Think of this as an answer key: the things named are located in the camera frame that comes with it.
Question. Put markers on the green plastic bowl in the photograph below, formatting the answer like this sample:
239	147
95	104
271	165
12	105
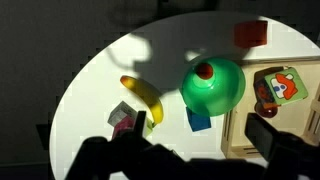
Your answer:
217	95

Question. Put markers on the round white table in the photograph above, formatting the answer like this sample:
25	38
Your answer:
159	53

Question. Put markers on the dark green block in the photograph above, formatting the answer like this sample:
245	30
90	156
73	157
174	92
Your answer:
148	127

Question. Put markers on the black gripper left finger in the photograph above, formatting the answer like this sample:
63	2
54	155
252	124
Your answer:
139	124

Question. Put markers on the green picture cube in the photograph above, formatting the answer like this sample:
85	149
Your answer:
280	88

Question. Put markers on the small red ball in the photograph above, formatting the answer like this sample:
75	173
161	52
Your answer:
204	71

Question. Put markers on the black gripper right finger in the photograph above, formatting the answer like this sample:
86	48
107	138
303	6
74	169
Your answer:
261	134

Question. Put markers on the wooden tray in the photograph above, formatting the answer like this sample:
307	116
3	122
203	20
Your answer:
300	118

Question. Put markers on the grey block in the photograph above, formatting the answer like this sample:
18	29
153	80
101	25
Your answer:
120	112

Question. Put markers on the blue block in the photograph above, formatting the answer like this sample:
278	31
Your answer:
197	122

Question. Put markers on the orange red block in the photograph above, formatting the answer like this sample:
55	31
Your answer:
250	33

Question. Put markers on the yellow banana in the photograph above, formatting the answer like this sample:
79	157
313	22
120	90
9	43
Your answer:
147	93

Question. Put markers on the dark red round toy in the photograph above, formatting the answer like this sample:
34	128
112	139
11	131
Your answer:
269	112

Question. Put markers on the magenta block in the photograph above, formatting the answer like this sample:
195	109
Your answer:
126	124

